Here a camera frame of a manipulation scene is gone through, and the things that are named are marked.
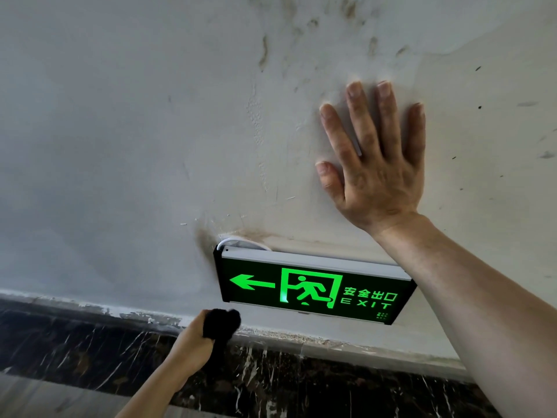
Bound person's right forearm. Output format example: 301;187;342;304
371;212;557;418

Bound person's right hand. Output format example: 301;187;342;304
315;80;426;235

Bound black cloth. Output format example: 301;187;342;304
203;307;242;384

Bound dark marble skirting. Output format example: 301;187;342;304
0;295;502;418

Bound person's left hand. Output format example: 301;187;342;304
167;309;216;384

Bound white round mounting base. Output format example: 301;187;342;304
216;233;273;253

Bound person's left forearm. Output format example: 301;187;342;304
115;356;197;418

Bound green lit exit sign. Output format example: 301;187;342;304
213;245;418;327

